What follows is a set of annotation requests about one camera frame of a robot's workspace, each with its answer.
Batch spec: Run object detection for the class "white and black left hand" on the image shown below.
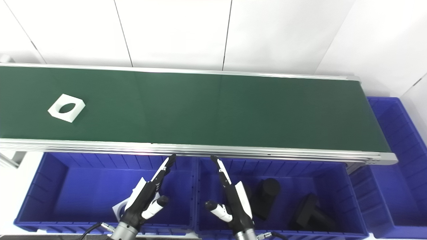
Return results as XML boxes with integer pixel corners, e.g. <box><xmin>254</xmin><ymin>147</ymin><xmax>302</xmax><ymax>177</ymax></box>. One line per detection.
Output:
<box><xmin>121</xmin><ymin>154</ymin><xmax>176</xmax><ymax>230</ymax></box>

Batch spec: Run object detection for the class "white and black right hand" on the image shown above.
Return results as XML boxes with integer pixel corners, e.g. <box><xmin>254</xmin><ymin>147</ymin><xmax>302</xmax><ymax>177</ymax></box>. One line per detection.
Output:
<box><xmin>205</xmin><ymin>155</ymin><xmax>255</xmax><ymax>234</ymax></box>

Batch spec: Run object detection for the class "white square part with hole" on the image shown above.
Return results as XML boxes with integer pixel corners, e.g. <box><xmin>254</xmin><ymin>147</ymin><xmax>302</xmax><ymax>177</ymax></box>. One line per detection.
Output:
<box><xmin>112</xmin><ymin>199</ymin><xmax>129</xmax><ymax>221</ymax></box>
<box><xmin>48</xmin><ymin>94</ymin><xmax>86</xmax><ymax>123</ymax></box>

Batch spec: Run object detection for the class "black cylinder part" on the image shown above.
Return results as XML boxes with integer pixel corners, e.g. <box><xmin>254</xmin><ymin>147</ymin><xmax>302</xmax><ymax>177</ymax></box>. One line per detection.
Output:
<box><xmin>250</xmin><ymin>178</ymin><xmax>281</xmax><ymax>220</ymax></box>

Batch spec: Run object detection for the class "blue bin with black parts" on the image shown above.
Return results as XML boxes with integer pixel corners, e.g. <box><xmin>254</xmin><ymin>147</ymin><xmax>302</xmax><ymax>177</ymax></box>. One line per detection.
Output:
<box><xmin>193</xmin><ymin>157</ymin><xmax>369</xmax><ymax>240</ymax></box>

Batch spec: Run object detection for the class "blue bin with white parts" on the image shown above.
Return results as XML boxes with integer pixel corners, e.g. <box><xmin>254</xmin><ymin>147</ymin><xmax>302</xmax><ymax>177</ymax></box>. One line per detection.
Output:
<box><xmin>14</xmin><ymin>152</ymin><xmax>197</xmax><ymax>235</ymax></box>

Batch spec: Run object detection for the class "black T-shaped part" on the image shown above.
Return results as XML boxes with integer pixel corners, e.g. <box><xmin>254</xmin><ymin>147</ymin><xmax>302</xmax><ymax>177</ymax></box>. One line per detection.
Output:
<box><xmin>289</xmin><ymin>193</ymin><xmax>337</xmax><ymax>232</ymax></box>

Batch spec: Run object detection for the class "aluminium conveyor support leg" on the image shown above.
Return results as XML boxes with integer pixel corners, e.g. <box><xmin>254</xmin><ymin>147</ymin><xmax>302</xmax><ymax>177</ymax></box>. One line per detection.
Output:
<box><xmin>0</xmin><ymin>151</ymin><xmax>26</xmax><ymax>169</ymax></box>

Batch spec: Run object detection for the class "empty blue plastic bin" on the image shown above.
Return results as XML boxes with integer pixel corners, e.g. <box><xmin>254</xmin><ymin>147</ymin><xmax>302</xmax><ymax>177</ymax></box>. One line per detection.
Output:
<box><xmin>349</xmin><ymin>97</ymin><xmax>427</xmax><ymax>239</ymax></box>

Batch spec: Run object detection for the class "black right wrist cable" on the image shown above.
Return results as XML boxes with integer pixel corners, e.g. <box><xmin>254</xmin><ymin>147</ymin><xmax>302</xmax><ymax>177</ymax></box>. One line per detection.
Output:
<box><xmin>258</xmin><ymin>232</ymin><xmax>288</xmax><ymax>240</ymax></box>

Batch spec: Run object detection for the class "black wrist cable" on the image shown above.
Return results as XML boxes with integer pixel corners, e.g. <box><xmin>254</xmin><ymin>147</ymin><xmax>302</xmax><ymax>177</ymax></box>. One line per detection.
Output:
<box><xmin>78</xmin><ymin>222</ymin><xmax>115</xmax><ymax>240</ymax></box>
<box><xmin>258</xmin><ymin>232</ymin><xmax>288</xmax><ymax>240</ymax></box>

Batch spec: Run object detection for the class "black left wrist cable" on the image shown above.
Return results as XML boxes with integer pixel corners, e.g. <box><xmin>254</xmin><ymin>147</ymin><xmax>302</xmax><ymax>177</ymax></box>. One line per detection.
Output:
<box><xmin>78</xmin><ymin>222</ymin><xmax>115</xmax><ymax>240</ymax></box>

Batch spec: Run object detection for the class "green conveyor with aluminium frame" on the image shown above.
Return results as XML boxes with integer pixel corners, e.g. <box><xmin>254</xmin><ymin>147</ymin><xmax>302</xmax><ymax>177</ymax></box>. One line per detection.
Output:
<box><xmin>0</xmin><ymin>62</ymin><xmax>398</xmax><ymax>166</ymax></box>

